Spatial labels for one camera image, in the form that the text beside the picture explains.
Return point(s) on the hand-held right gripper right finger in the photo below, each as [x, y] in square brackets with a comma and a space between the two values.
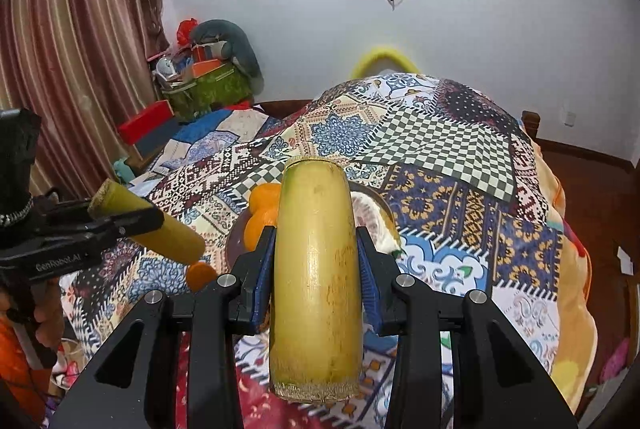
[368, 281]

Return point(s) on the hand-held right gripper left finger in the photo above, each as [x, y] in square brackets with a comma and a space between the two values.
[262, 281]

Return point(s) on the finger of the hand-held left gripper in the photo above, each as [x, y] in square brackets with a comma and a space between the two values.
[130, 223]

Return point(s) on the peeled sugarcane piece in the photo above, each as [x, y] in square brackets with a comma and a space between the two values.
[170, 236]
[315, 269]

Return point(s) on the dark purple plate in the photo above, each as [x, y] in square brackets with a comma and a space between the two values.
[234, 244]

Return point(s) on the large orange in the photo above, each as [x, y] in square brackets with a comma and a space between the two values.
[260, 231]
[264, 198]

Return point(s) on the small tangerine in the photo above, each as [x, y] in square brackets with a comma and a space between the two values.
[201, 278]

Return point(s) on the peeled pomelo segment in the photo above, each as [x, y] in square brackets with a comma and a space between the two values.
[371, 214]

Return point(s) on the person's left hand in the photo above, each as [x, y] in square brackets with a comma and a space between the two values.
[49, 316]

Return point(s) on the red box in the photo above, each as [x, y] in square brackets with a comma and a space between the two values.
[145, 123]

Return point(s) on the patchwork printed blanket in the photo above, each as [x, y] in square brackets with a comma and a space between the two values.
[440, 169]

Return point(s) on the green storage box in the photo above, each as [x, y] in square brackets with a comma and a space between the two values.
[210, 96]

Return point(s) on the small white fan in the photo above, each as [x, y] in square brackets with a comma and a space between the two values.
[165, 68]

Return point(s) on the orange box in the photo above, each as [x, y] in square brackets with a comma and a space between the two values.
[206, 69]

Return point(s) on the striped brown curtain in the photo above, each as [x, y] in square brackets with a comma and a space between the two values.
[75, 59]

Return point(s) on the red plastic bag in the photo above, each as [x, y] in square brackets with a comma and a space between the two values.
[186, 31]

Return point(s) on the grey plush pillow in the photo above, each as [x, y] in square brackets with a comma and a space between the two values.
[240, 46]

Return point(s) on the orange fleece blanket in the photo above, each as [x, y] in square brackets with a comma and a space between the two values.
[575, 309]

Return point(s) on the pink cloth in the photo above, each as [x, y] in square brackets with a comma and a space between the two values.
[615, 359]

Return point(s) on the white paper sheet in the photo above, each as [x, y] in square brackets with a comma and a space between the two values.
[626, 260]

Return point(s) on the white wall outlet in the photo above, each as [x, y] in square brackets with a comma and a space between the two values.
[567, 119]

